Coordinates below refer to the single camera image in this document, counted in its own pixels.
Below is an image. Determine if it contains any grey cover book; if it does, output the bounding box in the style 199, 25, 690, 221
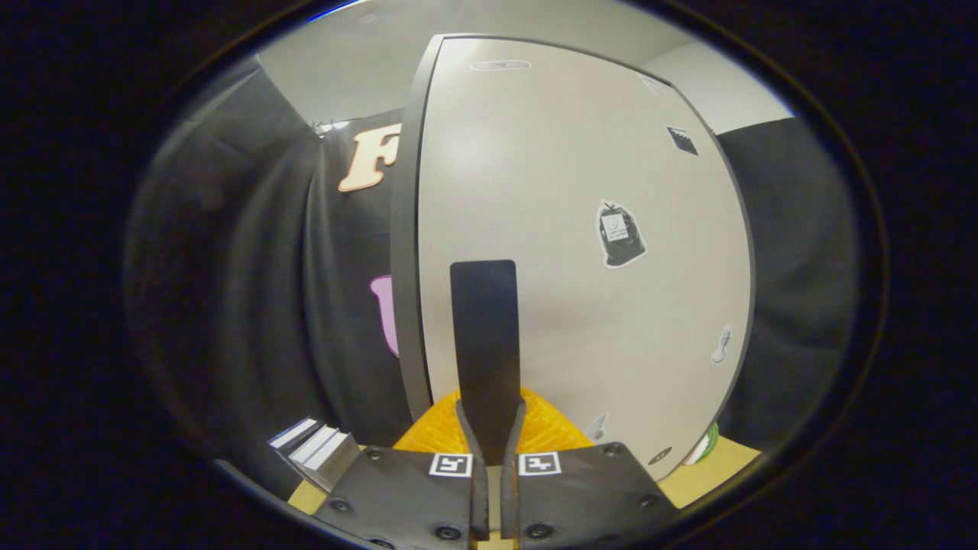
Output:
306, 432, 361, 492

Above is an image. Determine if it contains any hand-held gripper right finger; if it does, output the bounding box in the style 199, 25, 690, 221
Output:
500, 388, 682, 550

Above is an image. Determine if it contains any black backdrop cloth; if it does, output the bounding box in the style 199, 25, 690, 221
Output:
125, 57, 862, 497

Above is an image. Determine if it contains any white shoe cabinet door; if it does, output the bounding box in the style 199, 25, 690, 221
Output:
416, 36, 757, 484

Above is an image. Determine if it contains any blue spine book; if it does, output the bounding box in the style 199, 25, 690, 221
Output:
267, 416, 322, 451
289, 425, 341, 467

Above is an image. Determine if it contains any black door handle tab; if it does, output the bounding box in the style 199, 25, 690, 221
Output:
449, 260, 522, 467

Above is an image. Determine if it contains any green white object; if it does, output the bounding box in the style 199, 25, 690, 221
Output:
682, 422, 721, 467

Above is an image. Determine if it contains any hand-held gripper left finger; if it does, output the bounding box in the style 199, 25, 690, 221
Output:
312, 390, 491, 550

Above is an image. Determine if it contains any grey shoe cabinet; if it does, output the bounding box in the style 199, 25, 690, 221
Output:
390, 33, 435, 425

